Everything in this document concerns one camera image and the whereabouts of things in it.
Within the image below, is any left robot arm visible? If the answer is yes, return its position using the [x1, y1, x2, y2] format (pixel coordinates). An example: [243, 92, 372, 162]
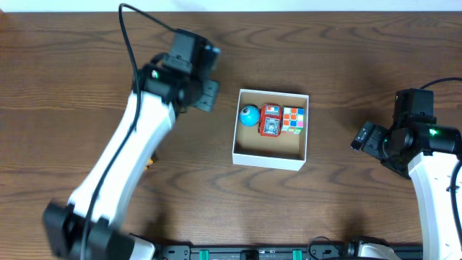
[43, 29, 220, 259]

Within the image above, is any colourful puzzle cube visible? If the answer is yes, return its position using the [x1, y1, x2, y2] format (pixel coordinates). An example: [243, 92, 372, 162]
[281, 107, 305, 134]

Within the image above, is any blue toy ball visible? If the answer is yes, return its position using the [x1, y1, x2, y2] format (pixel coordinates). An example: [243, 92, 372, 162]
[238, 105, 261, 127]

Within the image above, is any orange white toy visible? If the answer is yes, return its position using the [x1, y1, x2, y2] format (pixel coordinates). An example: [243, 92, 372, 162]
[144, 157, 154, 170]

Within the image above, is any white cardboard box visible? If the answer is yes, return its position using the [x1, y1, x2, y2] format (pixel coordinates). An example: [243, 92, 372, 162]
[232, 89, 309, 171]

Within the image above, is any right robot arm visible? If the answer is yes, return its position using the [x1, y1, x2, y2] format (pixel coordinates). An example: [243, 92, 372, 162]
[351, 89, 461, 259]

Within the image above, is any red toy truck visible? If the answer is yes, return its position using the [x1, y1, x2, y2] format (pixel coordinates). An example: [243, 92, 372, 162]
[258, 103, 282, 137]

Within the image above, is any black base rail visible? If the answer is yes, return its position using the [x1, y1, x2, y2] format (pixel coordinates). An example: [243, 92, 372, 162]
[153, 236, 424, 260]

